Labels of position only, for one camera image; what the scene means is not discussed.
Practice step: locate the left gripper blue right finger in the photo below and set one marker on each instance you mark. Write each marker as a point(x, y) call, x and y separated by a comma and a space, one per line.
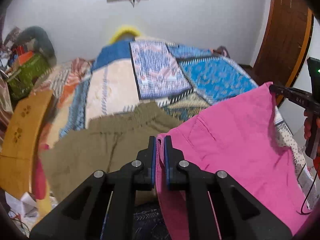
point(218, 207)

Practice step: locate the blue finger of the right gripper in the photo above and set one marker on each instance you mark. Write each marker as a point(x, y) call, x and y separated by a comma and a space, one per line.
point(295, 95)

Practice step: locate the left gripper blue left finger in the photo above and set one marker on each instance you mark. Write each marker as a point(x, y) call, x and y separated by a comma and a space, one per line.
point(102, 206)

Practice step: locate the pink pants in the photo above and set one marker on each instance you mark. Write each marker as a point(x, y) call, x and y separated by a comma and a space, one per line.
point(238, 136)

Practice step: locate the right hand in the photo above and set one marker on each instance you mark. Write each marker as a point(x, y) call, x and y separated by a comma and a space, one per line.
point(307, 135)

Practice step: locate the brown wooden door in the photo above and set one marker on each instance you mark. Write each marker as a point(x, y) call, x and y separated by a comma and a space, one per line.
point(285, 44)

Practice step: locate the olive green pants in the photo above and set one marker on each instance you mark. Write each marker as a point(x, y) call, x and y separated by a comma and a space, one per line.
point(107, 144)

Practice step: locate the crumpled white paper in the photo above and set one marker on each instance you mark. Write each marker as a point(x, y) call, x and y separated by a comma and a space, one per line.
point(26, 206)

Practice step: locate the wooden lap desk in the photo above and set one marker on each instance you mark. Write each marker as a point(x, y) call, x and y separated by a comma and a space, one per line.
point(19, 149)

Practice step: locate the striped orange blanket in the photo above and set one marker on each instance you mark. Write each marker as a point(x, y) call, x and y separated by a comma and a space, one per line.
point(62, 79)

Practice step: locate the blue patchwork bedspread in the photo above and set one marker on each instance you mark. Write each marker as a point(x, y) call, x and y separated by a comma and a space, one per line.
point(181, 80)

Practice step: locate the green storage box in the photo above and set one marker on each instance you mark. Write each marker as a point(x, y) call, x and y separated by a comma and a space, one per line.
point(22, 81)

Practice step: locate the yellow curved headboard cushion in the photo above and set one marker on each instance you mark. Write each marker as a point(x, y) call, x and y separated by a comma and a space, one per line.
point(124, 31)

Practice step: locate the grey plush toy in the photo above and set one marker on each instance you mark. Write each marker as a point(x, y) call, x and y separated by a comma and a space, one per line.
point(38, 40)

